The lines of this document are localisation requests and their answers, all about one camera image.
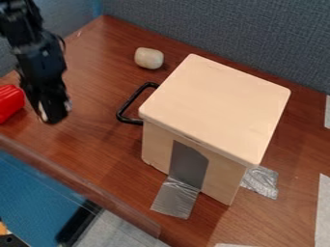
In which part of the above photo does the cream white toy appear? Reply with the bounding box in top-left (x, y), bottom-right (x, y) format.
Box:
top-left (132, 46), bottom-right (165, 70)

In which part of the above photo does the long grey tape strip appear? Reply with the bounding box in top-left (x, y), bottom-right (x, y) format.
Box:
top-left (149, 140), bottom-right (212, 221)

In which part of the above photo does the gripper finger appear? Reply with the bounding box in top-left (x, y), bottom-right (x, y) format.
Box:
top-left (35, 97), bottom-right (57, 125)
top-left (54, 93), bottom-right (74, 124)

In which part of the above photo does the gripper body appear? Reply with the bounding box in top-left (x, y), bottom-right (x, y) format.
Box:
top-left (10, 30), bottom-right (70, 103)

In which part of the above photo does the drawer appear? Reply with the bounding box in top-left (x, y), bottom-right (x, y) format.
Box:
top-left (114, 81), bottom-right (161, 126)

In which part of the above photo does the red toy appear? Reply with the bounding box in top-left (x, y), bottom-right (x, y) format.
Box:
top-left (0, 83), bottom-right (28, 125)

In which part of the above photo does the cabinet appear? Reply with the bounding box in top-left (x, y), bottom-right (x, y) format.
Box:
top-left (136, 53), bottom-right (293, 206)

